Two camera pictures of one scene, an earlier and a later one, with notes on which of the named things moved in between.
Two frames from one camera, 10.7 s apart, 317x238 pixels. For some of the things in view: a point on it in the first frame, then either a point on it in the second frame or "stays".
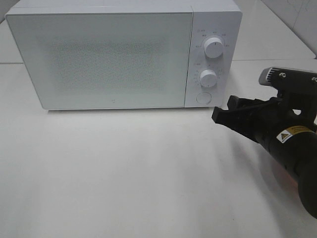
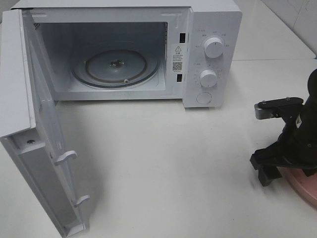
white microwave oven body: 109,54 stays
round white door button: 204,97 stays
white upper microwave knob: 213,47 stays
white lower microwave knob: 208,78 stays
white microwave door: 106,60 -> 28,128
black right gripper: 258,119 -> 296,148
